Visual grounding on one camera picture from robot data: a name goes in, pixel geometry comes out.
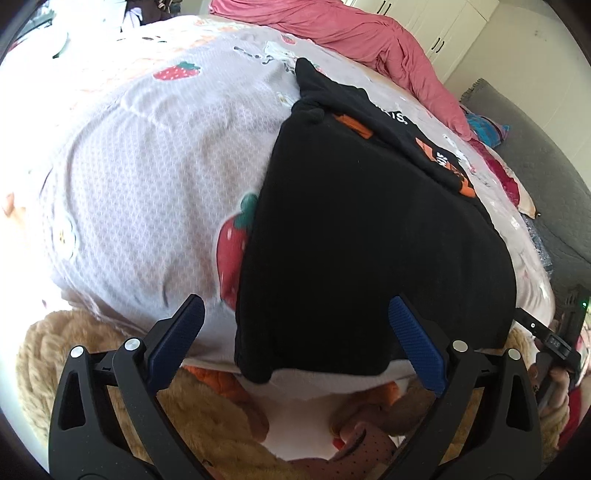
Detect dark blue patterned pillow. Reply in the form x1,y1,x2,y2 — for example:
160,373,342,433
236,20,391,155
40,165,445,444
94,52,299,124
526,217,557,273

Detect black sweater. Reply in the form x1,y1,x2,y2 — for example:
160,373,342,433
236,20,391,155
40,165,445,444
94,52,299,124
233,58,517,385

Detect red patterned pillow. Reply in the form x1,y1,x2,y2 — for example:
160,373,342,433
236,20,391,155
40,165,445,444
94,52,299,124
471,138,542,220

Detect white printed garment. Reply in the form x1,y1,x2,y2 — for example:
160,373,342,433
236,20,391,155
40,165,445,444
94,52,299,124
180,355,444,480

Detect person's right hand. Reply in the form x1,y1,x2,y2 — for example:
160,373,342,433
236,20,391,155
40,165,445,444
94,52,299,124
529,361,575,418

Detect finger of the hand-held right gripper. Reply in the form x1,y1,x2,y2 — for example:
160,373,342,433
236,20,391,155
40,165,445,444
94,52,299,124
512,307,553,341

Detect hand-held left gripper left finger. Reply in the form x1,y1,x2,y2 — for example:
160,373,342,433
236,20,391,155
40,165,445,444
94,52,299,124
48,294,206,480

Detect white wardrobe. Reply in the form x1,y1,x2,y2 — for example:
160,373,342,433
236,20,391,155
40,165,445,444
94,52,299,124
344,0,500,84

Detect strawberry print quilt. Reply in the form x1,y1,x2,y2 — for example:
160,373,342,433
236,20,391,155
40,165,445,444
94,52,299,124
0,14,555,370

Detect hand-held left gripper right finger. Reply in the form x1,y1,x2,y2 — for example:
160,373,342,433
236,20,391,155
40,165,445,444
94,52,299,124
388,294,543,480

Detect grey padded headboard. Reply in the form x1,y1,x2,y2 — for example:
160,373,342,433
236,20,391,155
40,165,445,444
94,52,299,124
458,78,591,301

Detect blue striped cloth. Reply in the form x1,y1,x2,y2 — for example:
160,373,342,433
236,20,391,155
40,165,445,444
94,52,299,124
464,110,510,148

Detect pink duvet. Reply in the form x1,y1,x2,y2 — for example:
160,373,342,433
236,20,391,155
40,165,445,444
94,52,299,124
209,0,474,141

